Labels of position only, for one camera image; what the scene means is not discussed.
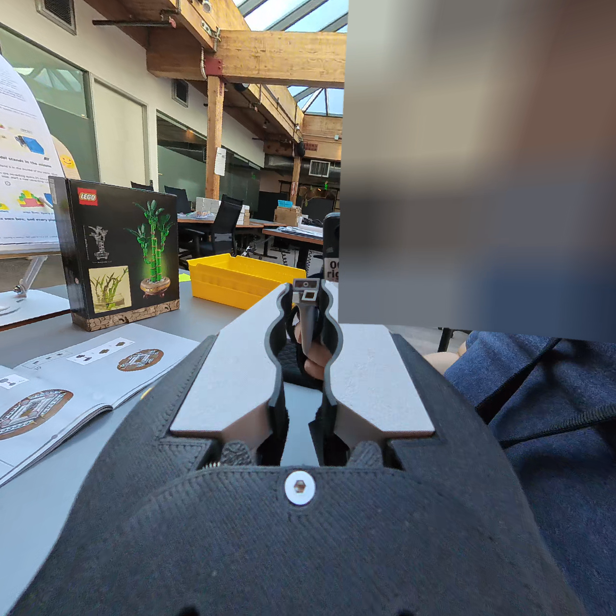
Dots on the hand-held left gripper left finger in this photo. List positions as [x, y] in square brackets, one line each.
[226, 380]

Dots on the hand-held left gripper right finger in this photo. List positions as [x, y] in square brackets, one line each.
[380, 385]

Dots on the small dark grey lego piece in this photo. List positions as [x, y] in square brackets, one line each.
[306, 287]

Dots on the person's right forearm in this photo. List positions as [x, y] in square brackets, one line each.
[442, 361]

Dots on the open lego instruction booklet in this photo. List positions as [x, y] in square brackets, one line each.
[72, 385]

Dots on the black bamboo lego set box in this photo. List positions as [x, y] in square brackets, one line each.
[120, 250]

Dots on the person's right hand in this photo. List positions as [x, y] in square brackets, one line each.
[315, 360]

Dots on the papers on desk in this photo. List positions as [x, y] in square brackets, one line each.
[303, 231]

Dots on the wooden office desk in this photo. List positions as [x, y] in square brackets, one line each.
[211, 220]
[288, 236]

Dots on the cardboard box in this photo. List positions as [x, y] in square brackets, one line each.
[287, 216]

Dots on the black quilted wrist rest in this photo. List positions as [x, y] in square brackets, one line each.
[290, 368]

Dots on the yellow plastic bin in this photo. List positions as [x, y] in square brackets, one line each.
[226, 279]

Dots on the black office chair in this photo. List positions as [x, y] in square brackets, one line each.
[224, 226]

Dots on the blue hooded sweatshirt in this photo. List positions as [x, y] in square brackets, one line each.
[553, 433]

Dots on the white document stand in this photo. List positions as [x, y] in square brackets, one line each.
[33, 308]

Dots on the beige smiley face sign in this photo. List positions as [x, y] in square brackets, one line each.
[67, 161]

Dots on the printed instruction sheet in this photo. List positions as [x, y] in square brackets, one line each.
[19, 144]

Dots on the paper notice on post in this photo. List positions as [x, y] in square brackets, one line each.
[220, 161]

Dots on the wooden support post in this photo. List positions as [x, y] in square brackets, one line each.
[214, 134]

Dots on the wall air vent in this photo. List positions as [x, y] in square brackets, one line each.
[57, 12]
[180, 92]

